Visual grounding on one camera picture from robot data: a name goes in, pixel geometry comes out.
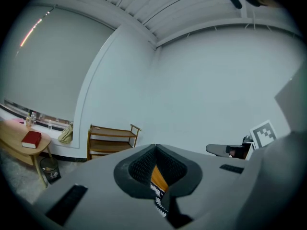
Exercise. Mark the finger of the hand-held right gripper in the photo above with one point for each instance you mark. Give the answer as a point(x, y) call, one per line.
point(218, 150)

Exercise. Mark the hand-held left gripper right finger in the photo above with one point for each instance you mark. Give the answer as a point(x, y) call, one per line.
point(211, 195)

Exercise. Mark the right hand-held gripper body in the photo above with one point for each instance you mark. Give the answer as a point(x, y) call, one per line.
point(262, 134)

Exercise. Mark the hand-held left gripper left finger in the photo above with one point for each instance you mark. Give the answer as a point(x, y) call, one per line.
point(100, 195)

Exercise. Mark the orange sofa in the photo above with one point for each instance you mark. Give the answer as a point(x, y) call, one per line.
point(159, 178)

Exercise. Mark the light blue printed sweatshirt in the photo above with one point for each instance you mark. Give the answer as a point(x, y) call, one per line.
point(287, 176)

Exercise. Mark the black white striped blanket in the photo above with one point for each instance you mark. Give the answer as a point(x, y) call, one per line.
point(160, 202)

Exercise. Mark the dark wooden shelf cart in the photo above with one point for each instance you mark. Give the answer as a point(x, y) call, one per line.
point(110, 142)

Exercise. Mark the black mesh waste bin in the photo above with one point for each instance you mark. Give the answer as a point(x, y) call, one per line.
point(50, 169)

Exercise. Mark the beige cloth bag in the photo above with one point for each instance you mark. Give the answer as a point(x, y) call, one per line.
point(66, 135)

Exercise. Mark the clear plastic bottle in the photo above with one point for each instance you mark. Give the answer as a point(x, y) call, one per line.
point(50, 125)
point(33, 118)

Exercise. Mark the red book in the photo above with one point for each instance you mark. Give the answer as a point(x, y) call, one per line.
point(31, 140)

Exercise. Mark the light wooden coffee table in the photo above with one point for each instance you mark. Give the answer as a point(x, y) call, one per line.
point(19, 140)

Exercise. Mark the yellowish glass jar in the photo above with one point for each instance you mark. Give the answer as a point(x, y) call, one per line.
point(28, 122)

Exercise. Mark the pink notebook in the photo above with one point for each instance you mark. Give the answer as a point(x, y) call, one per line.
point(18, 120)

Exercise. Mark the grey roller blind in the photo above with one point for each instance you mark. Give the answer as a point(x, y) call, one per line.
point(55, 68)

